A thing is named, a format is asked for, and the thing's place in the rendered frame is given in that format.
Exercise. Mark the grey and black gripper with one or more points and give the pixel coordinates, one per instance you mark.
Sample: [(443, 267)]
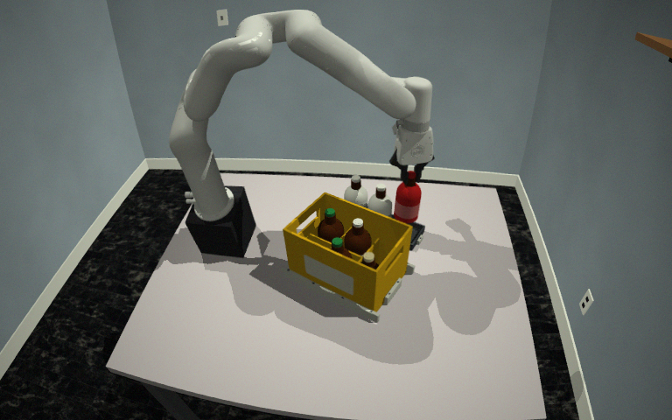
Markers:
[(418, 149)]

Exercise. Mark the red bottle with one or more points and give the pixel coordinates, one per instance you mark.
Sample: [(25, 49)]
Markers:
[(407, 200)]

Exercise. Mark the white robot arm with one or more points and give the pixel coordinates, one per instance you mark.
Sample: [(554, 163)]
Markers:
[(407, 99)]

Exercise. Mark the white bottle with grey label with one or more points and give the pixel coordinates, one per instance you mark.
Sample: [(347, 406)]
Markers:
[(356, 193), (380, 202)]

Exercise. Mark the yellow crate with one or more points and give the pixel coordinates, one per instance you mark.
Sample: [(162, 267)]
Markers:
[(311, 257)]

